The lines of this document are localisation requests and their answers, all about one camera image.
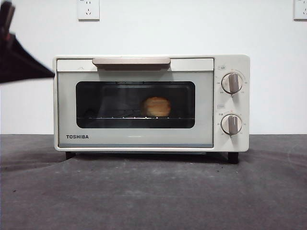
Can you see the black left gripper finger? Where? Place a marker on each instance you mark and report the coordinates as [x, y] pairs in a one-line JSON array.
[[19, 62]]

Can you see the white wall socket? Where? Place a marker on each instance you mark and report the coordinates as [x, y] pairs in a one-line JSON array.
[[88, 10], [301, 10]]

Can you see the cream Toshiba toaster oven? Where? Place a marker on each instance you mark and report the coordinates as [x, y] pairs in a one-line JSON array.
[[244, 143]]

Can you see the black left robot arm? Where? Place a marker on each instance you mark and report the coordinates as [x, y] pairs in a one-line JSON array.
[[4, 16]]

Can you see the orange-brown bread loaf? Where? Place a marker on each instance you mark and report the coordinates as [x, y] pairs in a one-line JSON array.
[[156, 106]]

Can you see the cream oven knob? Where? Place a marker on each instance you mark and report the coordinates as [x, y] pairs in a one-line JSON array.
[[231, 124], [232, 83]]

